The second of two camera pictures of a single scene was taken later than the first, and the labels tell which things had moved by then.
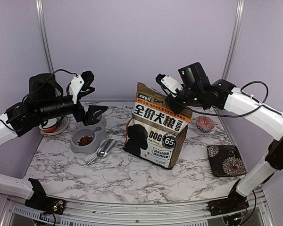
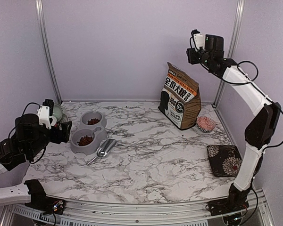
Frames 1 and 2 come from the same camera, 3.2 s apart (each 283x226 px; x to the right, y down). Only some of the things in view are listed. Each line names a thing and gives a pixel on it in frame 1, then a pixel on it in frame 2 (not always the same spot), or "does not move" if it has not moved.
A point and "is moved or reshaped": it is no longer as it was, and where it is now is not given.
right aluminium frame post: (232, 47) does not move
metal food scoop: (104, 148) does not move
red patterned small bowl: (204, 124) does not move
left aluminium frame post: (40, 7) does not move
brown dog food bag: (156, 133) is moved or reshaped
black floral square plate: (225, 160) does not move
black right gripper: (177, 108) → (192, 58)
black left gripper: (87, 117) → (58, 139)
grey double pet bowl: (86, 139) does not move
